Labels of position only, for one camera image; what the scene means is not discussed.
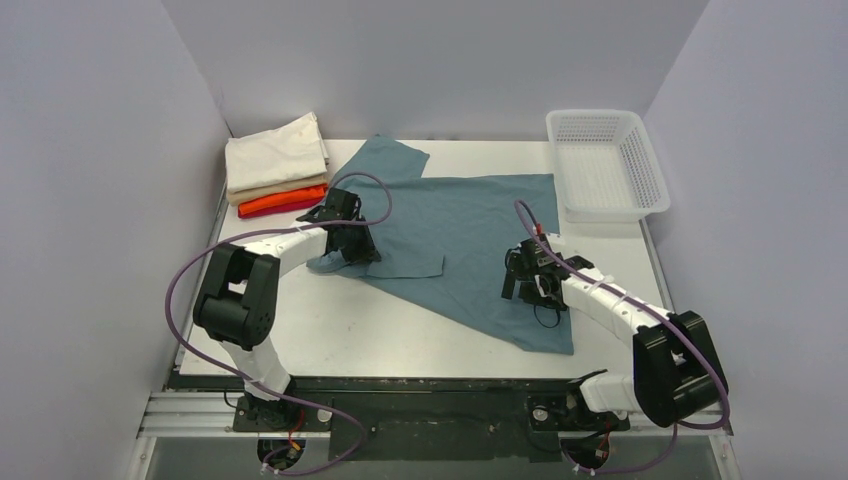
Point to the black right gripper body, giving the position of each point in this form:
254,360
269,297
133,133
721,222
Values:
519,275

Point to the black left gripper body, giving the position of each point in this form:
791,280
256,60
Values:
354,245

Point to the teal blue t-shirt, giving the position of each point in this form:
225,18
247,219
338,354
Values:
443,246

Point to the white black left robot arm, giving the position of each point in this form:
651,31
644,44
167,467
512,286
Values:
237,302

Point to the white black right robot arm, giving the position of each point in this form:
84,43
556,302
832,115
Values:
675,368

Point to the folded red t-shirt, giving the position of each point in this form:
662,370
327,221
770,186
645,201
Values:
279,209

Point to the folded orange t-shirt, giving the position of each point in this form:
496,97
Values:
305,194

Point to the folded cream t-shirt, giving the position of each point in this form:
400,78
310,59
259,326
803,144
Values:
292,152

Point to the white perforated plastic basket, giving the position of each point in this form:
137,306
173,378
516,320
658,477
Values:
605,167

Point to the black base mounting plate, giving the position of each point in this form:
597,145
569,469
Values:
431,419

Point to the folded beige t-shirt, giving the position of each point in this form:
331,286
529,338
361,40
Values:
236,198

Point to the aluminium extrusion rail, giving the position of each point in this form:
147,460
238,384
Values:
205,415

